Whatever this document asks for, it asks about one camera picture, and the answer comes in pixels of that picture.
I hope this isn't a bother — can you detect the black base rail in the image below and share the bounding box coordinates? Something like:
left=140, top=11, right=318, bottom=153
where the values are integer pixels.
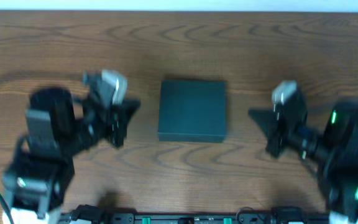
left=58, top=205, right=329, bottom=224

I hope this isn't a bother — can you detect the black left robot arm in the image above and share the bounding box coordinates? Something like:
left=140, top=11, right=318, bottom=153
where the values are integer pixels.
left=2, top=70, right=140, bottom=223

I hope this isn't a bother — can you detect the dark green gift box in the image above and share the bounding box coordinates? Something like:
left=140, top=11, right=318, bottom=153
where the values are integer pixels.
left=158, top=80, right=227, bottom=143

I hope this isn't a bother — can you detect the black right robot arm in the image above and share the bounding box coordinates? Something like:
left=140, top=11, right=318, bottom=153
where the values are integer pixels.
left=248, top=90, right=358, bottom=223

